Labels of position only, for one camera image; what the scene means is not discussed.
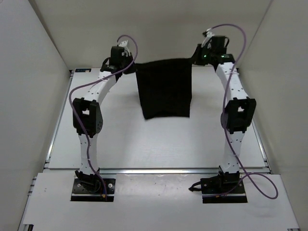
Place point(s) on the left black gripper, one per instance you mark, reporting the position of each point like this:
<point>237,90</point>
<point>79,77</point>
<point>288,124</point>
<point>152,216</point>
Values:
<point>133,69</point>

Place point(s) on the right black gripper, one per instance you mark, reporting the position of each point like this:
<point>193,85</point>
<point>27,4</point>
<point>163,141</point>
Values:
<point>196,57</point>

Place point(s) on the black skirt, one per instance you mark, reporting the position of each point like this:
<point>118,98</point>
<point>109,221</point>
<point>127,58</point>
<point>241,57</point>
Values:
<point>165,87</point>

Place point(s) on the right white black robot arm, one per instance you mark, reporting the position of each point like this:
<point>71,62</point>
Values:
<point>237,111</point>

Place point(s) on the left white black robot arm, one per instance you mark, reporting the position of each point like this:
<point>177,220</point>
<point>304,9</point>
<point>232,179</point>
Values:
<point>86,101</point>

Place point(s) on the left blue corner label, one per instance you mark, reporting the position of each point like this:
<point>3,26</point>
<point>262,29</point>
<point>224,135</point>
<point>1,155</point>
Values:
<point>82,70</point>

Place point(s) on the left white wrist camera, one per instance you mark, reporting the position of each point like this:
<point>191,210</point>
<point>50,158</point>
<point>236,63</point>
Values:
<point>124,44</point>

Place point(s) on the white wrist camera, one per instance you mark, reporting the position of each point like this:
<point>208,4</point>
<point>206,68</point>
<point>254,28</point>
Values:
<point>208,34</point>
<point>124,44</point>

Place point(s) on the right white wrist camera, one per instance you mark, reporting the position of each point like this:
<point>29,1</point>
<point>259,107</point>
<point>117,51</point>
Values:
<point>208,34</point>

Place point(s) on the aluminium front rail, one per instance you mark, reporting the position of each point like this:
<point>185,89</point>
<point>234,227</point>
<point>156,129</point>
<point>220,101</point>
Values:
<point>159,170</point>

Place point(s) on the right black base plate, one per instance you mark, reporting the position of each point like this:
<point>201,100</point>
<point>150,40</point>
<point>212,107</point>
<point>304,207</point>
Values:
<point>215,192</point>

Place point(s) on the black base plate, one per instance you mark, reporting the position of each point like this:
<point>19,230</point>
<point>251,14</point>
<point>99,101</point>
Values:
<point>215,192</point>
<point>83,194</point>

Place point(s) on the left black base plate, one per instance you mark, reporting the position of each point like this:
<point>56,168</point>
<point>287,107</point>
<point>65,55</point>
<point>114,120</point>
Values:
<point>83,194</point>

